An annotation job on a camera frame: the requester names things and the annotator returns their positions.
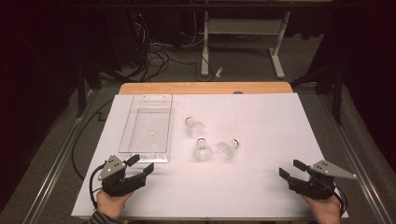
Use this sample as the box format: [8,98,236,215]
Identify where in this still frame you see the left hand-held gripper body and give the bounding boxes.
[97,154,148,198]

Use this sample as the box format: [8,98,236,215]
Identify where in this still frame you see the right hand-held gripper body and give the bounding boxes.
[287,159,359,201]

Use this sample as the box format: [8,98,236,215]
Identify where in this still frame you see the clear plastic tray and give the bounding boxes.
[118,93,174,164]

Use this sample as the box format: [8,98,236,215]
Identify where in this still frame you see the white shuttlecock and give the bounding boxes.
[192,136,215,162]
[185,116,205,138]
[216,138,241,161]

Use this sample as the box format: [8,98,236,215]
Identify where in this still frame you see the person's left hand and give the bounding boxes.
[95,189,135,220]

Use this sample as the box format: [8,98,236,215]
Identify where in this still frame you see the person's right hand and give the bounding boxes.
[300,193,343,224]

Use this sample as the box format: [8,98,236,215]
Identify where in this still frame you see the black tripod stand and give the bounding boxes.
[290,61,344,126]
[75,60,105,119]

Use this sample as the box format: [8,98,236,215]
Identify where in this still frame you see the dark equipment box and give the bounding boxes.
[104,9,149,71]

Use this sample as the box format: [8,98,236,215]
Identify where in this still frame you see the dark curtain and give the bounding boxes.
[323,0,396,174]
[0,4,80,214]

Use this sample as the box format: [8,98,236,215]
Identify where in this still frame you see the left hand-held gripper cable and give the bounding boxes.
[89,163,107,210]

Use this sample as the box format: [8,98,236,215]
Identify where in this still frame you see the hand-held gripper cable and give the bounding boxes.
[89,163,107,210]
[329,182,348,217]

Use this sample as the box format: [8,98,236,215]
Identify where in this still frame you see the right hand-held gripper cable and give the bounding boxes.
[329,182,348,217]

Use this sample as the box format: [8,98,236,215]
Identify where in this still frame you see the metal floor rail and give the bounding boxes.
[21,89,101,224]
[317,92,394,224]

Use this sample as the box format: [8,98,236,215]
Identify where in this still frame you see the black floor cable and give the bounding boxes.
[70,97,115,181]

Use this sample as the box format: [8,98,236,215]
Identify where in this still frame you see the tangle of floor cables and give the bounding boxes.
[133,12,217,84]

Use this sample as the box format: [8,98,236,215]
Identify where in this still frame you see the white metal stand frame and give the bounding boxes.
[200,10,292,80]

